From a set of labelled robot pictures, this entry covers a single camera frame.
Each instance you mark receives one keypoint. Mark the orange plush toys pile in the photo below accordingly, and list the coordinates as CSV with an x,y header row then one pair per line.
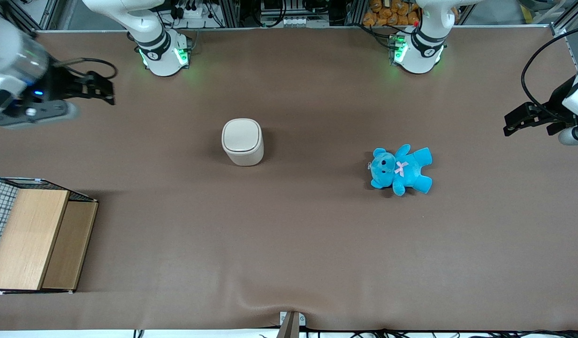
x,y
390,13

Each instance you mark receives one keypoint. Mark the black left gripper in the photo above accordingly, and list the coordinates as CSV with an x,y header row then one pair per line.
x,y
553,107

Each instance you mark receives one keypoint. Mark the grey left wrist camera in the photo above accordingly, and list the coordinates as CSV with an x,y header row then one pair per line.
x,y
575,135

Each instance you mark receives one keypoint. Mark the beige trash can with lid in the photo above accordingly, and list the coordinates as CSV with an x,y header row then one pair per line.
x,y
242,141

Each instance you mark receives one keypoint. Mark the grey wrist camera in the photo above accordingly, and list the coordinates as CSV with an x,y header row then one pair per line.
x,y
575,135
33,115

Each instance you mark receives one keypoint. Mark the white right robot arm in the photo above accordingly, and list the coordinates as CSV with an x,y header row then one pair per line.
x,y
161,52

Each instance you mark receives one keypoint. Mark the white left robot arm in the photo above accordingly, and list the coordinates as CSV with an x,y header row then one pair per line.
x,y
419,50

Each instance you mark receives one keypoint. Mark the white power strip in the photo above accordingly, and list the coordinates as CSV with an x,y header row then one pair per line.
x,y
193,11

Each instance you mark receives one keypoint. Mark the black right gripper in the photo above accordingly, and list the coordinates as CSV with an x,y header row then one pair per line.
x,y
60,84

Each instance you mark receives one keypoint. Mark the blue teddy bear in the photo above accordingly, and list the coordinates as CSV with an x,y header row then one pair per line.
x,y
400,170

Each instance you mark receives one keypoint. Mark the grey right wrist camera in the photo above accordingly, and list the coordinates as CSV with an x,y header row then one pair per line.
x,y
33,115

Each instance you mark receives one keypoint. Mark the brown table mat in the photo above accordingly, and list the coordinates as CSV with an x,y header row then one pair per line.
x,y
289,244

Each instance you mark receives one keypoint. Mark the metal table clamp bracket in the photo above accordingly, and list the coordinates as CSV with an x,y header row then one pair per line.
x,y
291,324

